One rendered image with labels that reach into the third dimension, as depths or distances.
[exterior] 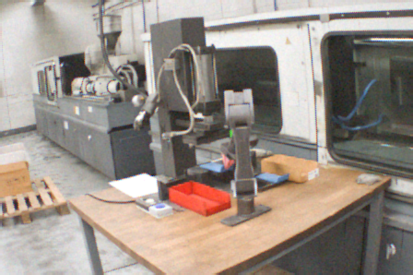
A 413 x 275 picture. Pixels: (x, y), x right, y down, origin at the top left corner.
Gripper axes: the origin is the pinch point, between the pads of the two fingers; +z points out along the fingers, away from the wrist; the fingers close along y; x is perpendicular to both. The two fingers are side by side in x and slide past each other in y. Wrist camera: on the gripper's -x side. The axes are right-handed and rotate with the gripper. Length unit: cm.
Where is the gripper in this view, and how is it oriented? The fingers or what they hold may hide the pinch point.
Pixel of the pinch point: (227, 166)
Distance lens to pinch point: 182.2
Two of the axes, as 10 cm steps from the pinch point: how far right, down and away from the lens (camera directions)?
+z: -2.7, 7.8, 5.6
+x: -7.8, 1.6, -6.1
